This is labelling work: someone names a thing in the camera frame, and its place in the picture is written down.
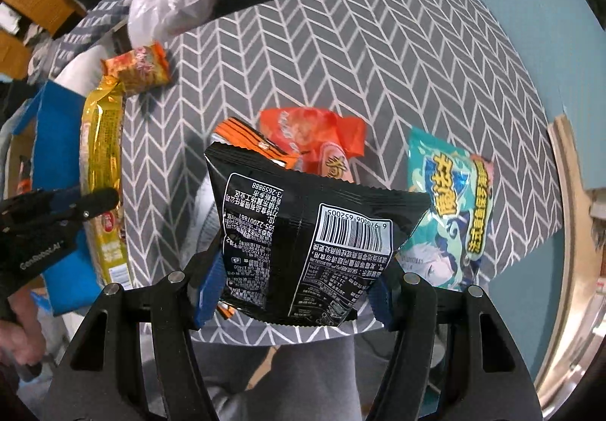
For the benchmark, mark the metal basin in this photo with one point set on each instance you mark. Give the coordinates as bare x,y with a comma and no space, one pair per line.
577,307

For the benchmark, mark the red orange snack packet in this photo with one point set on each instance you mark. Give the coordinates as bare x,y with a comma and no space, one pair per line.
322,137

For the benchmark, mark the teal cartoon snack packet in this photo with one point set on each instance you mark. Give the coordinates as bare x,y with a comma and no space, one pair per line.
445,208

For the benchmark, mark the person's left hand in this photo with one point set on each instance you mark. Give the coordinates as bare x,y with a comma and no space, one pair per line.
21,331

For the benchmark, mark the large orange striped snack packet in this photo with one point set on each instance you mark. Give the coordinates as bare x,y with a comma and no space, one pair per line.
258,144

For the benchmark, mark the person's grey trousers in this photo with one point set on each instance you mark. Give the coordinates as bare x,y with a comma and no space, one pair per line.
284,378

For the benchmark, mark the black snack packet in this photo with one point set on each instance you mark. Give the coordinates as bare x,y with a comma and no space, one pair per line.
303,236

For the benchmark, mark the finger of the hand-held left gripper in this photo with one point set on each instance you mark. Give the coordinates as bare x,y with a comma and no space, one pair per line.
64,199
97,204

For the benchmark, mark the blue cardboard box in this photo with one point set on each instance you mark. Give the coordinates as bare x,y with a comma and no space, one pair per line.
57,127

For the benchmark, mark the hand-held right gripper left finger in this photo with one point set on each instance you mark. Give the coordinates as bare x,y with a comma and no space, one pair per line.
208,290

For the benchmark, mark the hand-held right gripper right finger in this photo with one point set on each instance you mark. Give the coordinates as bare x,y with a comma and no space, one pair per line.
381,302

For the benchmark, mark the small orange snack packet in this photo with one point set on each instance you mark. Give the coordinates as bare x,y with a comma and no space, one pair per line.
137,68

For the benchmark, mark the long gold snack packet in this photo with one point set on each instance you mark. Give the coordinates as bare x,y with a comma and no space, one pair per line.
104,155

